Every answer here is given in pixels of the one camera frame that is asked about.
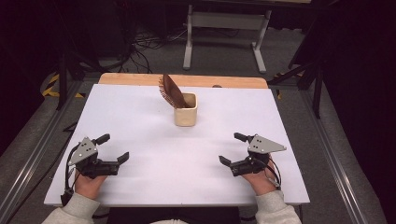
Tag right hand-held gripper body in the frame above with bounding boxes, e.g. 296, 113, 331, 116
229, 133, 288, 177

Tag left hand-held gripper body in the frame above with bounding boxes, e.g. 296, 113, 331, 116
66, 136, 120, 180

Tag cream square cup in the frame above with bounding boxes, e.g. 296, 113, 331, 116
173, 91, 199, 128

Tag brown wooden hairbrush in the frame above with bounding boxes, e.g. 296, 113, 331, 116
158, 73, 194, 110

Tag person's left hand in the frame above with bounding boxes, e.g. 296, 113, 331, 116
74, 174, 108, 200

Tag person's right hand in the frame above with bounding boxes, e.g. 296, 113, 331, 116
241, 153, 278, 196

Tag white table board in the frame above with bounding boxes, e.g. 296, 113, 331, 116
43, 83, 311, 208

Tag black metal stand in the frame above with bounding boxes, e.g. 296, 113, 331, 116
55, 52, 104, 111
267, 59, 325, 119

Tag yellow black hazard tape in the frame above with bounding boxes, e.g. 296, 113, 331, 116
41, 73, 86, 99

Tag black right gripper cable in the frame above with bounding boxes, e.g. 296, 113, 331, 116
262, 157, 283, 190

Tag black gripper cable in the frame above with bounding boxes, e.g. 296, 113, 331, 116
60, 146, 78, 207
262, 157, 283, 190

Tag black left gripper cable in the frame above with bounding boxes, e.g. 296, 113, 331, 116
60, 146, 78, 207

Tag aluminium floor rail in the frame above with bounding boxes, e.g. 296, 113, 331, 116
300, 90, 368, 224
0, 80, 92, 224

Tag black floor cables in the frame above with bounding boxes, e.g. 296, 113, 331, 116
124, 27, 188, 74

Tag white metal desk frame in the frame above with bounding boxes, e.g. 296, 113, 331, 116
182, 4, 273, 75

